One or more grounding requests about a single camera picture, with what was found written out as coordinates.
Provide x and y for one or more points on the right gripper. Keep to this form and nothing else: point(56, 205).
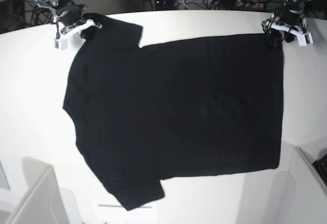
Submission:
point(71, 13)

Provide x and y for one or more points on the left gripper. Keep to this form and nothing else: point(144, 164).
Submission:
point(288, 14)

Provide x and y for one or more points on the black T-shirt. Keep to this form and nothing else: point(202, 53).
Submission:
point(197, 107)

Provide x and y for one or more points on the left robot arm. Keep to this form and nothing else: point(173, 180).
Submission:
point(287, 23)

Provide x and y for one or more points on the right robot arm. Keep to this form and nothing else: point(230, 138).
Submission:
point(52, 5)

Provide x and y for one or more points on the power strip with red light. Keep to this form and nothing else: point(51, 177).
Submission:
point(237, 4)

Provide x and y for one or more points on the black keyboard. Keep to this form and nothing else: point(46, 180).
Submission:
point(320, 166)

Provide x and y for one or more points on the white partition panel right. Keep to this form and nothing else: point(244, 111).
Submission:
point(297, 195)

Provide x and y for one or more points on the white partition panel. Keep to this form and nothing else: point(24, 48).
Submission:
point(297, 195)
point(44, 201)

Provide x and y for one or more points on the white table slot plate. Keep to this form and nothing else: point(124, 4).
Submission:
point(120, 206)

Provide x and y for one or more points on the white partition panel left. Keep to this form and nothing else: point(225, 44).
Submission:
point(44, 201)

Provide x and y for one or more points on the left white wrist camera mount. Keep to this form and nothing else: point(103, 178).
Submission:
point(303, 35)

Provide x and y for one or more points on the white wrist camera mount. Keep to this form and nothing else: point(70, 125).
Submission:
point(303, 35)
point(63, 33)

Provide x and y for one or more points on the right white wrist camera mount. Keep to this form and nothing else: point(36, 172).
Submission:
point(63, 33)

